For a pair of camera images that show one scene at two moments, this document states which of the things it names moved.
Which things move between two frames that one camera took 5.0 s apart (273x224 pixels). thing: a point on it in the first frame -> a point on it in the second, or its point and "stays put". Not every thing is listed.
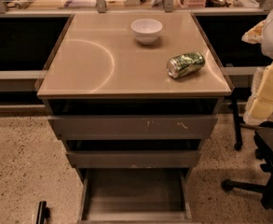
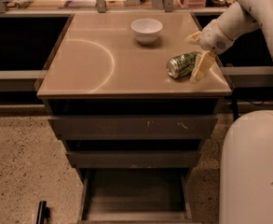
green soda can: x=183 y=64 stays put
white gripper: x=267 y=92 -> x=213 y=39
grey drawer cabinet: x=132 y=132 stays put
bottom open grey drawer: x=135 y=196 stays put
